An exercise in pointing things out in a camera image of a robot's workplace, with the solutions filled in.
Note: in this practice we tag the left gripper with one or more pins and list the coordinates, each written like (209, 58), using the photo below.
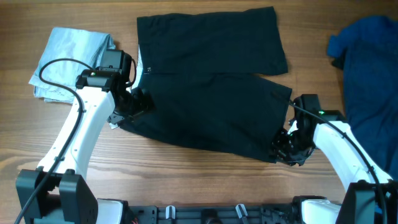
(143, 104)

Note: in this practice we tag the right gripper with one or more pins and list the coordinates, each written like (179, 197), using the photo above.
(288, 158)

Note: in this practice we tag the black shorts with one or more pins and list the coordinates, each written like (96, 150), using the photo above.
(208, 76)

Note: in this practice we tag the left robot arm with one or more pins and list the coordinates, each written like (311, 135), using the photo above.
(56, 191)

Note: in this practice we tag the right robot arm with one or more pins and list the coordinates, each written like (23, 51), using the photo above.
(370, 192)

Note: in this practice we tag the folded light blue jeans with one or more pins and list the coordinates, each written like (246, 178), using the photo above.
(67, 53)

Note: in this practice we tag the dark blue garment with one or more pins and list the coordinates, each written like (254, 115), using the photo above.
(366, 52)

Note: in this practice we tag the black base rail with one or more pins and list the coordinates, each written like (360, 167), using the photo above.
(240, 213)

